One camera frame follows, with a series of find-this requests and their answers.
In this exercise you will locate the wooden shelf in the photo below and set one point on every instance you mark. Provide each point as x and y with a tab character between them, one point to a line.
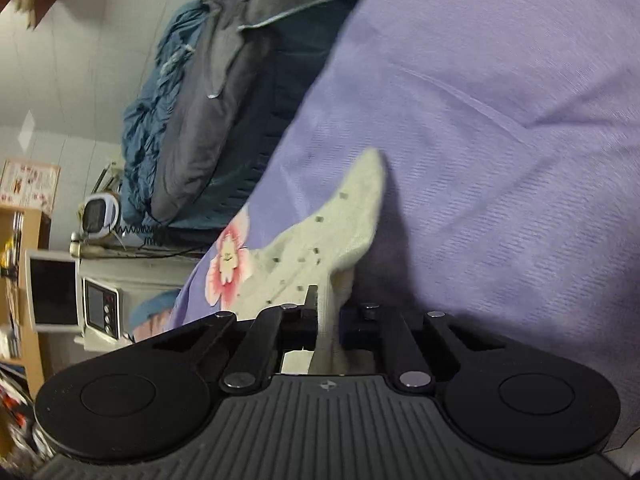
32	230

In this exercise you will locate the blue knitted scarf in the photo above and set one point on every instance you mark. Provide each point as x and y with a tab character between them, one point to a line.
150	135

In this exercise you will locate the white monitor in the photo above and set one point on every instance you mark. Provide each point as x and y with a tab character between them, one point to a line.
52	292

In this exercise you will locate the grey jacket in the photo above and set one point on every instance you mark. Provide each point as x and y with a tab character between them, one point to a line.
200	135

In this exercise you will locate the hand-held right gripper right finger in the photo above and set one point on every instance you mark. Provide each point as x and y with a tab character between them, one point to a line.
352	332

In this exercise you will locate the wall poster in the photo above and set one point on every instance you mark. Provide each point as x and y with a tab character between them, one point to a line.
30	185

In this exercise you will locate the dark navy garment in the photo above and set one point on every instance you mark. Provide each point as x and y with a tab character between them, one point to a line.
280	85

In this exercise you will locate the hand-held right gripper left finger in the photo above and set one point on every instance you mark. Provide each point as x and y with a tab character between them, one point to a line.
312	317

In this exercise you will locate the cream polka dot shirt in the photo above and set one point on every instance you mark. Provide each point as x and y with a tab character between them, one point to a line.
325	240

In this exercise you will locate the white round gadget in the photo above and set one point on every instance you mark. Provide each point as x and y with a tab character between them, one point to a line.
97	215

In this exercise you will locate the white appliance with display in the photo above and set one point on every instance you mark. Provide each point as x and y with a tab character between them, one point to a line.
130	280

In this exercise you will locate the purple floral bed sheet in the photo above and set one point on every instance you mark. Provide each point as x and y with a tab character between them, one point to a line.
475	135

